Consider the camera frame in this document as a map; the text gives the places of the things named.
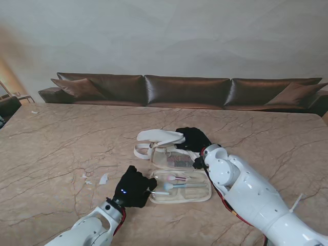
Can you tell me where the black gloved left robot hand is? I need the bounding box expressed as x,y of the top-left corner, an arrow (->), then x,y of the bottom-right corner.
112,165 -> 157,209

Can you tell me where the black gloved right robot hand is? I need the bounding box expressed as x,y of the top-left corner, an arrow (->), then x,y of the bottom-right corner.
175,127 -> 212,153

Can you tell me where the blue handled makeup brush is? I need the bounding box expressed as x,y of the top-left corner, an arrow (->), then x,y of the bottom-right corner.
163,181 -> 208,191

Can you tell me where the cream white cosmetics bag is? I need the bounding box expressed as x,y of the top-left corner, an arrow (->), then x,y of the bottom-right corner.
133,129 -> 213,204

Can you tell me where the brown leather sofa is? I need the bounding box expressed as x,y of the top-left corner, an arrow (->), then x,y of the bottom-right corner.
38,72 -> 328,117

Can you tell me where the brown sofa cushion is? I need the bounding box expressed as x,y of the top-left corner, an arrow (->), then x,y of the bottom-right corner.
50,78 -> 106,101
265,81 -> 328,106

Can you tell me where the small wooden side table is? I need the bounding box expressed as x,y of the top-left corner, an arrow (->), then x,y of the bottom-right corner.
15,93 -> 35,104

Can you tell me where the dark armchair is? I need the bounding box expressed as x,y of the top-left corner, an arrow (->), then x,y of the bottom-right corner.
0,96 -> 23,117

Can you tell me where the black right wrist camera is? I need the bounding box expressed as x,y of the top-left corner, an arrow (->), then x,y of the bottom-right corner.
192,156 -> 205,170

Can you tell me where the red black right arm cable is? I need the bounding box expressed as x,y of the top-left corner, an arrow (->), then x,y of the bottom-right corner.
215,186 -> 269,246

